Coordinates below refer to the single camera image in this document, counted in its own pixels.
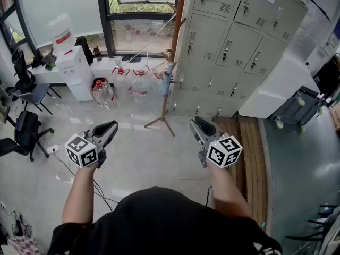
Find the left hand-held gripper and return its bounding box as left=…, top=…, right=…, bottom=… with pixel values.
left=65, top=120, right=119, bottom=169

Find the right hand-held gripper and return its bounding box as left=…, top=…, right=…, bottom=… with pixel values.
left=190, top=116, right=243, bottom=169

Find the blue umbrella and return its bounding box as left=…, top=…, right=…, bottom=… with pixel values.
left=158, top=61, right=177, bottom=97

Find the brown wooden coat rack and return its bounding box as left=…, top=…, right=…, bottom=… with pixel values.
left=144, top=0, right=188, bottom=137

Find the person's left forearm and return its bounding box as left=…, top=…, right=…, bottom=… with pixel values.
left=62, top=163, right=100, bottom=227

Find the person's right forearm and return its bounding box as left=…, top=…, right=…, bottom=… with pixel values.
left=207, top=160, right=253, bottom=219

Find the black metal rack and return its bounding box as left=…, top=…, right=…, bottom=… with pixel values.
left=285, top=203, right=340, bottom=249

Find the wooden slat platform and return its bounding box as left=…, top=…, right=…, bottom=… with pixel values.
left=212, top=115, right=269, bottom=233

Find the white water dispenser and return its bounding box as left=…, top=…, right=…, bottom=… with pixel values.
left=55, top=45, right=95, bottom=103

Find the small black pouch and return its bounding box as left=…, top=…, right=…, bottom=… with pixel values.
left=122, top=54, right=143, bottom=63

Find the blue-grey chair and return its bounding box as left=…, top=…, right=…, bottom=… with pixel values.
left=12, top=82, right=62, bottom=116

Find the black office chair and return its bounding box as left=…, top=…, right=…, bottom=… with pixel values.
left=0, top=110, right=55, bottom=162

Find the white desk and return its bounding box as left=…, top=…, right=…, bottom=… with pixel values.
left=29, top=62, right=67, bottom=86

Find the black bag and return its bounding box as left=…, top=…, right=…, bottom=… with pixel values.
left=75, top=36, right=94, bottom=66

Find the white cabinet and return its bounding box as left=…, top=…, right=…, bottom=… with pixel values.
left=238, top=50, right=321, bottom=119

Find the grey metal locker cabinet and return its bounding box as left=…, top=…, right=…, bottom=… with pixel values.
left=168, top=0, right=309, bottom=119

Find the grey wheeled cart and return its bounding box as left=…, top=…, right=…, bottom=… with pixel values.
left=268, top=86, right=330, bottom=132

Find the person's black shirt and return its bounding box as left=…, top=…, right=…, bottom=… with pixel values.
left=47, top=186, right=283, bottom=255

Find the black chair with jacket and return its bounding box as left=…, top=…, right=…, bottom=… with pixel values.
left=5, top=48, right=35, bottom=95

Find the thin white rod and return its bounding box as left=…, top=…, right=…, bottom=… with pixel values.
left=124, top=12, right=177, bottom=63

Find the large clear water jug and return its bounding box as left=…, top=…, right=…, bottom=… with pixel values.
left=47, top=13, right=78, bottom=55

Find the checkered cloth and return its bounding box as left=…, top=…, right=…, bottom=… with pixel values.
left=7, top=236, right=42, bottom=255

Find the clear bottle with red handle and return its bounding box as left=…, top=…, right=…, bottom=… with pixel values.
left=90, top=77, right=115, bottom=111
left=111, top=66, right=133, bottom=103
left=132, top=65, right=152, bottom=104
left=151, top=67, right=167, bottom=100

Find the black cable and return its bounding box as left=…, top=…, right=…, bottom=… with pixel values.
left=205, top=186, right=214, bottom=207
left=53, top=147, right=119, bottom=212

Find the dark window frame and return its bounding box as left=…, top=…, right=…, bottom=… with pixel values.
left=0, top=0, right=184, bottom=58

